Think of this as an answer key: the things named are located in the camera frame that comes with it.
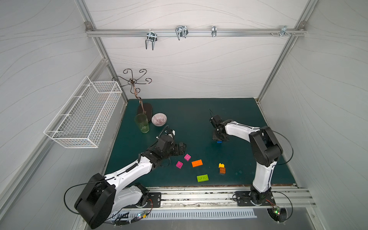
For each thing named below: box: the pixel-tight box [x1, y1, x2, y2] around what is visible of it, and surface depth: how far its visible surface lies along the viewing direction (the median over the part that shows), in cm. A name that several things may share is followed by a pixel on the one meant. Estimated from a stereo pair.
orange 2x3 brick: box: [191, 159, 204, 168], surface depth 88 cm
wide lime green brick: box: [196, 173, 210, 183], surface depth 82 cm
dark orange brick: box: [219, 167, 226, 174], surface depth 84 cm
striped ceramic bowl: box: [151, 112, 168, 127], surface depth 106 cm
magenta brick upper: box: [184, 153, 192, 162], surface depth 89 cm
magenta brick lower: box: [175, 160, 184, 170], surface depth 86 cm
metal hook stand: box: [112, 68, 153, 123], surface depth 92 cm
